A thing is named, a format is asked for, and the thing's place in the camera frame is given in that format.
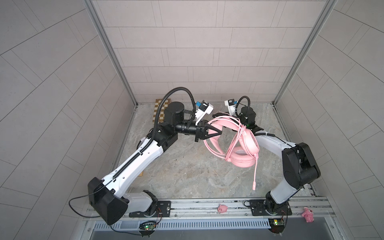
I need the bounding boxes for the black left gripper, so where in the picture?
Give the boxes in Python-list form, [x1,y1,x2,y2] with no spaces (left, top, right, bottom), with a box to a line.
[170,121,219,146]

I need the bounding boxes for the pink headphones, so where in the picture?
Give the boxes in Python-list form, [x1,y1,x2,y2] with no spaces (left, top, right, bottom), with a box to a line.
[204,120,260,168]

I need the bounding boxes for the white black headphones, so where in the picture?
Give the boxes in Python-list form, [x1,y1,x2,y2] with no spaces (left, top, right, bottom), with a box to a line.
[137,137,149,150]

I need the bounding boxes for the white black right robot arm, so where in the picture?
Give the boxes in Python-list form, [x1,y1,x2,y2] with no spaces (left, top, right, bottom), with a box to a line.
[206,107,321,215]

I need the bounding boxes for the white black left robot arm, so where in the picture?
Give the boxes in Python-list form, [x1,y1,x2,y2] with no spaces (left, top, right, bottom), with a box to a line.
[88,102,222,225]

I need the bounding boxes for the wooden chess board box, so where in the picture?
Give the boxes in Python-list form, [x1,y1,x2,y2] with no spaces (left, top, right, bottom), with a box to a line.
[152,98,171,124]

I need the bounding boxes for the pink pig toy centre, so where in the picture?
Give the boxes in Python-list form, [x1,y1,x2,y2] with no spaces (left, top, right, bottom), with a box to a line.
[218,204,228,214]

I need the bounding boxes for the pink pig toy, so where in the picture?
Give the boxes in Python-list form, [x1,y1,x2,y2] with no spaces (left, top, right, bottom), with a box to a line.
[218,204,228,214]
[301,207,314,223]

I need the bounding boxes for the left circuit board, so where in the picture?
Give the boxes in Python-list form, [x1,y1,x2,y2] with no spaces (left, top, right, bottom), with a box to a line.
[139,221,157,232]

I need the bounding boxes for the circuit board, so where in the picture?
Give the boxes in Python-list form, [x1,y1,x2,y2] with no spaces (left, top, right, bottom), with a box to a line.
[139,221,157,232]
[268,219,286,234]

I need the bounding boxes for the right circuit board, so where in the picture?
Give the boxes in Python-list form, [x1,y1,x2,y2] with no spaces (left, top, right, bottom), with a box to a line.
[268,219,286,234]

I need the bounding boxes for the pink pig toy right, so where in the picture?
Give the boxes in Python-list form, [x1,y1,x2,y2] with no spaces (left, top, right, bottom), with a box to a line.
[301,207,314,223]

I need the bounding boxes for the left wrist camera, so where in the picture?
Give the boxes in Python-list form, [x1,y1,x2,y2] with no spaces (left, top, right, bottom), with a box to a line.
[195,101,214,126]

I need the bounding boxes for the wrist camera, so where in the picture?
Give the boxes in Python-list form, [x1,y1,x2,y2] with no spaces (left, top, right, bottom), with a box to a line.
[195,101,214,126]
[225,99,237,117]

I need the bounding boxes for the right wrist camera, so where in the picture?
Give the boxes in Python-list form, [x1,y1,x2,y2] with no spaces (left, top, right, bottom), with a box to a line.
[225,99,237,117]

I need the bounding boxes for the black corrugated hose right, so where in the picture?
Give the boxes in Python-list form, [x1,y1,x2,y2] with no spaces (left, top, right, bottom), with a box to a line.
[234,95,251,118]

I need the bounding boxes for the black corrugated hose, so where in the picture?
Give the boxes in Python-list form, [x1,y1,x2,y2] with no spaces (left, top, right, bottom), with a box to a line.
[234,95,251,118]
[110,86,197,181]

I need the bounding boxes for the black corrugated hose left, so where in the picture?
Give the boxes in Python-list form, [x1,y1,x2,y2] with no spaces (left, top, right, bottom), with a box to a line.
[110,86,197,181]

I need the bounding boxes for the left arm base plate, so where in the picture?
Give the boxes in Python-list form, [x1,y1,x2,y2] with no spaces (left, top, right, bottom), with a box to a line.
[129,201,171,218]

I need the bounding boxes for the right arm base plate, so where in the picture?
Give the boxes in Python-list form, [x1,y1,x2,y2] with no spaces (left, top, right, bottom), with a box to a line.
[248,199,293,216]

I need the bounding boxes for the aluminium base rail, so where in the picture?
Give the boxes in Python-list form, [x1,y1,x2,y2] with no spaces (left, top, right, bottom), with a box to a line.
[82,196,335,221]

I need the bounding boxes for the right metal corner post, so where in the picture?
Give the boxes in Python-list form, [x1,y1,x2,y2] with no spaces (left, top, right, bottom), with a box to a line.
[273,0,337,106]

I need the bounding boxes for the metal corner post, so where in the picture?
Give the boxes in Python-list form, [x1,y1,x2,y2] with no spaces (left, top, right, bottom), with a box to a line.
[84,0,138,107]
[273,0,337,106]

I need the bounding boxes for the left metal corner post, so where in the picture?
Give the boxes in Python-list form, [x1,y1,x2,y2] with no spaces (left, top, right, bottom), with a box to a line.
[84,0,138,107]

